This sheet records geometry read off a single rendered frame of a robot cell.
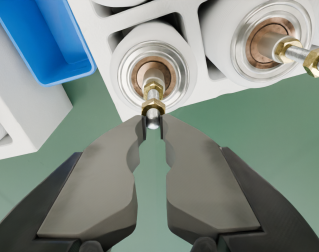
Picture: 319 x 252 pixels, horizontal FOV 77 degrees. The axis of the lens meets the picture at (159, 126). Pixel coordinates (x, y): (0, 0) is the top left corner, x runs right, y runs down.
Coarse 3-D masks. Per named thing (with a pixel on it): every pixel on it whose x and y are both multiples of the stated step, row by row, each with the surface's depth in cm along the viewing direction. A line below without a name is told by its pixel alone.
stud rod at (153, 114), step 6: (150, 90) 17; (156, 90) 17; (150, 96) 16; (156, 96) 16; (150, 114) 13; (156, 114) 13; (150, 120) 13; (156, 120) 13; (150, 126) 13; (156, 126) 13
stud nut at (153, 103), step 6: (144, 102) 14; (150, 102) 14; (156, 102) 14; (162, 102) 15; (144, 108) 14; (150, 108) 14; (156, 108) 14; (162, 108) 14; (144, 114) 14; (162, 114) 14
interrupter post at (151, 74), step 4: (152, 68) 21; (156, 68) 21; (148, 72) 20; (152, 72) 19; (156, 72) 20; (160, 72) 20; (144, 76) 20; (148, 76) 19; (152, 76) 18; (156, 76) 18; (160, 76) 19; (144, 80) 18; (148, 80) 18; (152, 80) 18; (156, 80) 18; (160, 80) 18; (144, 84) 18; (160, 84) 19; (164, 84) 19; (164, 88) 19
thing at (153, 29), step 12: (144, 24) 24; (156, 24) 23; (168, 24) 28; (132, 36) 20; (144, 36) 19; (156, 36) 19; (168, 36) 19; (180, 36) 21; (120, 48) 20; (180, 48) 20; (192, 60) 21; (192, 72) 21; (192, 84) 22; (120, 96) 22; (132, 108) 23
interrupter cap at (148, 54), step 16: (144, 48) 20; (160, 48) 20; (176, 48) 20; (128, 64) 20; (144, 64) 21; (160, 64) 21; (176, 64) 20; (128, 80) 21; (176, 80) 21; (128, 96) 22; (176, 96) 22
